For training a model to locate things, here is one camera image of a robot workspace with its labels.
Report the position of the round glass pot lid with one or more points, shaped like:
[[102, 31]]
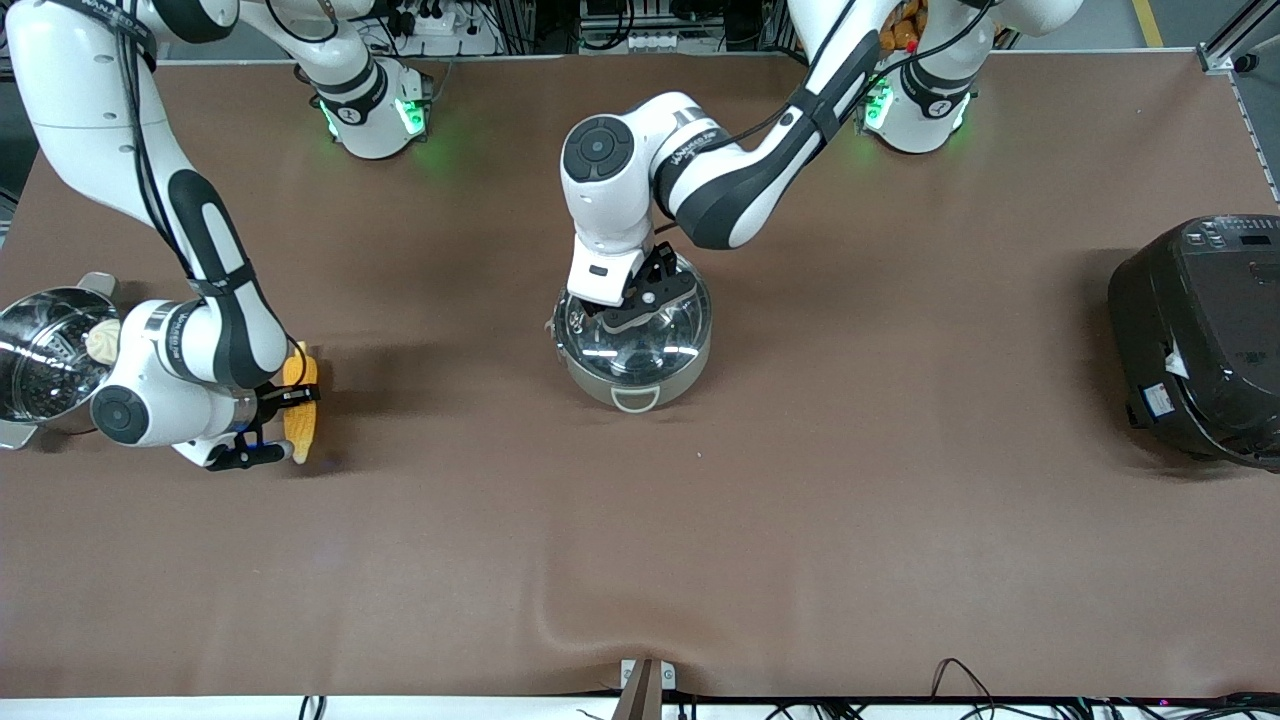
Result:
[[682, 335]]

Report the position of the metal table clamp bracket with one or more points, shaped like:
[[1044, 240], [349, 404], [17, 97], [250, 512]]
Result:
[[648, 690]]

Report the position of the yellow corn cob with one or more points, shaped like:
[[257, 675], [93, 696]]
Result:
[[300, 430]]

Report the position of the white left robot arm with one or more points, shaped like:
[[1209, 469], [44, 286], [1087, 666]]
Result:
[[720, 190]]

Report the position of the white steamed bun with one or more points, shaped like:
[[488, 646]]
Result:
[[100, 342]]

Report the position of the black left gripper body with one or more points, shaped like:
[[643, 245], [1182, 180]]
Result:
[[661, 264]]

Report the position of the white power strip with plugs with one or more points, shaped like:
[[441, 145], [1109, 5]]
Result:
[[440, 20]]

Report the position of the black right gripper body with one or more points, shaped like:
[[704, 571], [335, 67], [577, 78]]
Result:
[[268, 404]]

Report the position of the black rice cooker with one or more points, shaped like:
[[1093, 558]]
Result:
[[1200, 340]]

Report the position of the pile of orange snacks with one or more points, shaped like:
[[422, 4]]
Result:
[[900, 35]]

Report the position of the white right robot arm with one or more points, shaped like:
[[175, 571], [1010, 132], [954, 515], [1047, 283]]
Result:
[[80, 120]]

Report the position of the perforated steel steamer tray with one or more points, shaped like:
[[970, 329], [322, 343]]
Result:
[[40, 380]]

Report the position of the stainless steel steamer pot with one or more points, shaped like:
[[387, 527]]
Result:
[[50, 305]]

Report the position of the aluminium frame profile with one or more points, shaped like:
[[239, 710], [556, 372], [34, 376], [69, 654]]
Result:
[[1268, 125]]

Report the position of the steel pot at centre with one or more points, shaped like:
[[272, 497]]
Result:
[[690, 378]]

